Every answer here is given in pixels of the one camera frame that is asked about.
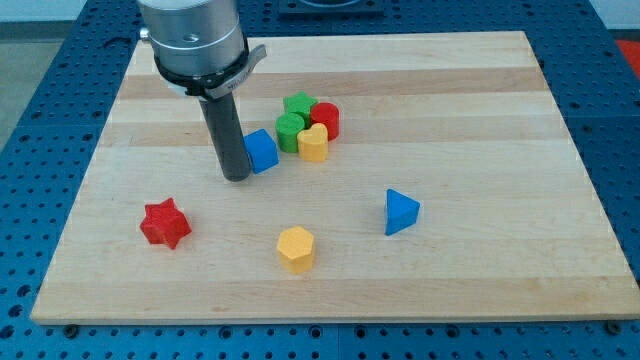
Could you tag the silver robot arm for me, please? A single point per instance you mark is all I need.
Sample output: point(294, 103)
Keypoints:
point(197, 44)

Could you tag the blue triangle block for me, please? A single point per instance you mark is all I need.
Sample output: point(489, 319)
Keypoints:
point(401, 211)

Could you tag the yellow heart block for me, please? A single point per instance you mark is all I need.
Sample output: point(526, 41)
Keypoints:
point(313, 143)

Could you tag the green cylinder block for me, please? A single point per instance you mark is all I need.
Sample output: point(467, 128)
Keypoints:
point(288, 126)

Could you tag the red cylinder block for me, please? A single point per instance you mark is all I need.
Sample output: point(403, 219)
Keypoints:
point(328, 114)

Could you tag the yellow hexagon block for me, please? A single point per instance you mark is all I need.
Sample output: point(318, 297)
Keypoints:
point(296, 249)

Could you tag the blue cube block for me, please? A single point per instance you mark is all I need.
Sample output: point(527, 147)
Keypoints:
point(262, 151)

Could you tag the green star block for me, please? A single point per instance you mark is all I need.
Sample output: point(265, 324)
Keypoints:
point(301, 104)

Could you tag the wooden board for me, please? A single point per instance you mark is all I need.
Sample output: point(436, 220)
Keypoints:
point(510, 227)

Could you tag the dark grey pointer rod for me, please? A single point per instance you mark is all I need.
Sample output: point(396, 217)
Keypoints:
point(222, 121)

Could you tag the black clamp with grey lever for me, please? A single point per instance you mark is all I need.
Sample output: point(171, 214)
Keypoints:
point(225, 80)

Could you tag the red star block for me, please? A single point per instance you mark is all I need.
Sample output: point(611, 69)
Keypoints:
point(165, 224)

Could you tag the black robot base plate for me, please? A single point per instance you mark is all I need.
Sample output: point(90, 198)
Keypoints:
point(299, 8)

